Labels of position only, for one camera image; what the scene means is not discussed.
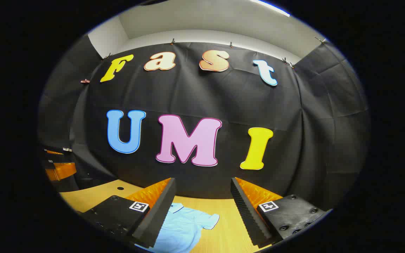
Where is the light blue T-shirt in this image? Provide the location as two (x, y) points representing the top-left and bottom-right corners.
(136, 203), (220, 253)

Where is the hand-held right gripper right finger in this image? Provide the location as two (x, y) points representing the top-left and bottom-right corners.
(230, 177), (331, 248)

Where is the black backdrop cloth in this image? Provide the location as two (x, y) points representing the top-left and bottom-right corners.
(37, 33), (371, 211)

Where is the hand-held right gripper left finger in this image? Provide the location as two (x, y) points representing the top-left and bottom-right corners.
(78, 177), (177, 248)

